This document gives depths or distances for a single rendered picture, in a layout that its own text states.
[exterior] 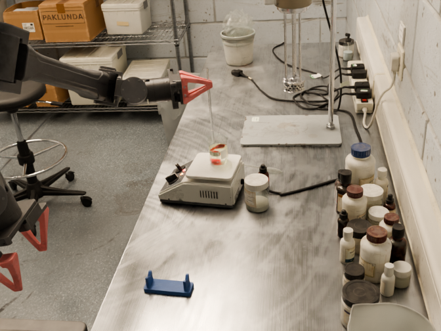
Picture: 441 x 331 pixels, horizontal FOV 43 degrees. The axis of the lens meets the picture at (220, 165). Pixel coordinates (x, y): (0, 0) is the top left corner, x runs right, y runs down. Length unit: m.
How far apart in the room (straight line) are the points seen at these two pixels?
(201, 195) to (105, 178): 1.77
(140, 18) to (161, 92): 2.24
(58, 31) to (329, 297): 2.78
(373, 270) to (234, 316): 0.29
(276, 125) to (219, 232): 0.56
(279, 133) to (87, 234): 1.29
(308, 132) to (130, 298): 0.81
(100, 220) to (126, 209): 0.14
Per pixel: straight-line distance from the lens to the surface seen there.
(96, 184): 3.09
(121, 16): 3.55
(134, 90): 1.23
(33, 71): 1.04
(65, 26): 3.57
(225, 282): 1.19
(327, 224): 1.34
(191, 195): 1.40
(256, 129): 1.75
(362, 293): 1.06
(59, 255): 2.63
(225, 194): 1.37
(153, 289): 1.18
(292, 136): 1.70
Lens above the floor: 1.54
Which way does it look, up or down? 30 degrees down
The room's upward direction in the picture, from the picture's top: 5 degrees counter-clockwise
